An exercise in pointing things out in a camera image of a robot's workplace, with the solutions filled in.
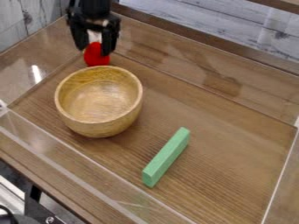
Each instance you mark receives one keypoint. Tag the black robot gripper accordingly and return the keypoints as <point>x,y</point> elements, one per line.
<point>87,13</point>

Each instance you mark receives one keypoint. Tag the red strawberry toy fruit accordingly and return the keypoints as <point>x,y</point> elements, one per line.
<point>92,56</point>

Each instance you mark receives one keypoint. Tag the clear acrylic corner bracket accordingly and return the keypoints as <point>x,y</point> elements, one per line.
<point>94,36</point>

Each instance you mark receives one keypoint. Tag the green rectangular block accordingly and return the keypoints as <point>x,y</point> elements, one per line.
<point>165,157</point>

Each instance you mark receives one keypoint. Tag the clear acrylic front wall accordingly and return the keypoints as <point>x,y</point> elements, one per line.
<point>87,188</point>

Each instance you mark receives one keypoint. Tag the black table leg bracket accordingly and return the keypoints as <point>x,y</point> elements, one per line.
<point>35,210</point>

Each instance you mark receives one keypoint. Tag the light wooden bowl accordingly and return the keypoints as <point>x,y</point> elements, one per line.
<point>99,100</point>

